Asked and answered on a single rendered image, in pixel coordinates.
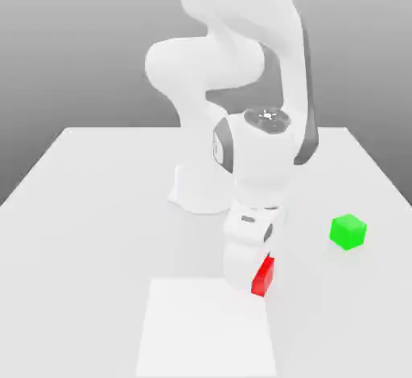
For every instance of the small green cube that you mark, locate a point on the small green cube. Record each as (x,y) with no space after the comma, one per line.
(348,232)

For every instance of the small red cube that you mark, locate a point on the small red cube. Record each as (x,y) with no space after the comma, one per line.
(263,276)

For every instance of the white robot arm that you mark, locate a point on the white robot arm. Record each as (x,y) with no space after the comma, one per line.
(251,165)

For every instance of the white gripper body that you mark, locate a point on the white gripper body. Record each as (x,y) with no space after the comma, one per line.
(239,263)

